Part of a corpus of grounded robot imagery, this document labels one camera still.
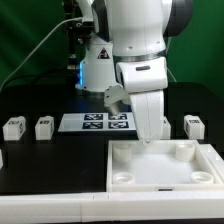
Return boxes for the green backdrop curtain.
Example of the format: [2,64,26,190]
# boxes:
[0,0,224,99]

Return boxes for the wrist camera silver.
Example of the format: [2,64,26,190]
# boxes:
[104,85,130,115]

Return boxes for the white block left edge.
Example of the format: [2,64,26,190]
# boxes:
[0,149,3,170]

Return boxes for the white obstacle wall right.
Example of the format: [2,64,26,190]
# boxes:
[201,144,224,182]

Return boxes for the white obstacle wall front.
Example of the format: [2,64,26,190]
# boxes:
[0,191,224,224]

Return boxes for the white sheet with tags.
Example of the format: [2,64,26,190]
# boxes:
[58,112,136,132]

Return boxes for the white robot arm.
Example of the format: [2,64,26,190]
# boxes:
[62,0,193,143]

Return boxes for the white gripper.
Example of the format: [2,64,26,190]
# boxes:
[116,57,168,142]

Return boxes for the white square tabletop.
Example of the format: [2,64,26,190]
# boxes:
[106,140,224,192]

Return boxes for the white obstacle wall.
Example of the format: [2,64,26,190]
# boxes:
[201,144,224,182]
[0,191,224,224]

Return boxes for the white cable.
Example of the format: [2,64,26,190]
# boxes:
[0,16,84,93]

